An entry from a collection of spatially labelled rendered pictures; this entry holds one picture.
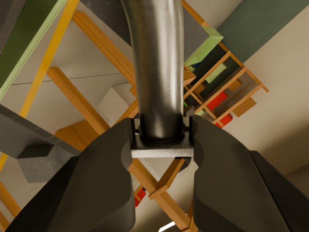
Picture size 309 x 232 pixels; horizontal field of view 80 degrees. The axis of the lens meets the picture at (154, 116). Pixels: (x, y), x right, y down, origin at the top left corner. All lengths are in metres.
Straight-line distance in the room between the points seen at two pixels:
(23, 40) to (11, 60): 0.04
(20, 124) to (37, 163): 0.04
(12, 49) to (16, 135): 0.14
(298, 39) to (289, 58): 0.46
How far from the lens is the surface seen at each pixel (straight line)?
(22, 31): 0.33
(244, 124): 6.37
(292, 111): 6.39
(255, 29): 6.14
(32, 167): 0.23
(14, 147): 0.25
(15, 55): 0.34
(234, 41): 6.11
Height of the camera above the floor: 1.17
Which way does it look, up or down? 6 degrees down
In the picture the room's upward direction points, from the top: 138 degrees clockwise
